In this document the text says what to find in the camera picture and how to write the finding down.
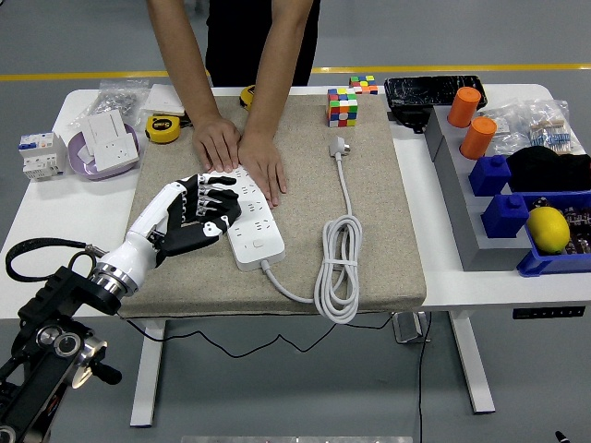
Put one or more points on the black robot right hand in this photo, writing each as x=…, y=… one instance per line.
x=562, y=439

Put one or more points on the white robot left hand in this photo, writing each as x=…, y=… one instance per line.
x=148, y=221

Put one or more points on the person's right hand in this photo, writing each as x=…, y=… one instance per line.
x=217, y=143

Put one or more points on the person's left hand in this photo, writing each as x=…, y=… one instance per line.
x=263, y=159

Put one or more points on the white power strip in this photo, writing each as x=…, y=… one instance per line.
x=261, y=244

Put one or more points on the person's right forearm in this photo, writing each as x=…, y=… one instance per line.
x=182, y=55

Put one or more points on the person's left forearm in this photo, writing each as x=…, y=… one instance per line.
x=286, y=55

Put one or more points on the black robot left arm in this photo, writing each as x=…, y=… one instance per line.
x=46, y=350

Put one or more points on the yellow tape measure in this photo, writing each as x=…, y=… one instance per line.
x=161, y=129
x=248, y=98

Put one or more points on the small white plastic piece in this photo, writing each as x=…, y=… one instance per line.
x=86, y=155

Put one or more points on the purple bowl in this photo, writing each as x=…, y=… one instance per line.
x=76, y=164

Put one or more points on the large colourful puzzle cube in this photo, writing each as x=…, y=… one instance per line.
x=341, y=108

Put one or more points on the person's torso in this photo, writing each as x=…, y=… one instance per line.
x=240, y=41

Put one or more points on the grey-brown fabric mat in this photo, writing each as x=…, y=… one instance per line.
x=300, y=258

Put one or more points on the clear bag of screws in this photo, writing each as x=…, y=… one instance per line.
x=115, y=99

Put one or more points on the white table leg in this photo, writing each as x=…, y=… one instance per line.
x=150, y=369
x=468, y=360

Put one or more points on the small colourful puzzle cube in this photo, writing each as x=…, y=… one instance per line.
x=362, y=84

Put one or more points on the white circuit breaker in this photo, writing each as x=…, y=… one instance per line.
x=41, y=157

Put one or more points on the black table control panel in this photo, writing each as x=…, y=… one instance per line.
x=547, y=312

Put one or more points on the blue plastic bin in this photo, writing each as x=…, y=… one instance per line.
x=540, y=265

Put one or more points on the black wrapped plastic tray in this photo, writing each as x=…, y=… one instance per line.
x=425, y=90

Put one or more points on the grey box under table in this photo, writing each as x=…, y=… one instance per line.
x=408, y=327

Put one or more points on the grey stepped block stand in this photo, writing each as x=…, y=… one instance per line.
x=480, y=249

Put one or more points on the orange cylinder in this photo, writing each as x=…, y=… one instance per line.
x=478, y=138
x=464, y=108

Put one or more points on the yellow lemon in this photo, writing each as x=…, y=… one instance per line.
x=548, y=230

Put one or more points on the dark circuit boards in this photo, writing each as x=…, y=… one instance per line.
x=579, y=221

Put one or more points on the blue stepped block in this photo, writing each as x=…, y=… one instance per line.
x=505, y=217
x=489, y=175

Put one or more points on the clear bag of small parts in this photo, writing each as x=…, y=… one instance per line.
x=505, y=127

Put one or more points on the black cloth bundle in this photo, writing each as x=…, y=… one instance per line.
x=547, y=168

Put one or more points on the clear bag of resistors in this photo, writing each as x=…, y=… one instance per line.
x=549, y=131

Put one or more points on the white wall switch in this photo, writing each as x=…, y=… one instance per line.
x=159, y=99

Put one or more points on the white wall socket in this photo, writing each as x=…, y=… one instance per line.
x=115, y=150

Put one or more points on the white switch panel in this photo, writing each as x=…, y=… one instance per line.
x=106, y=124

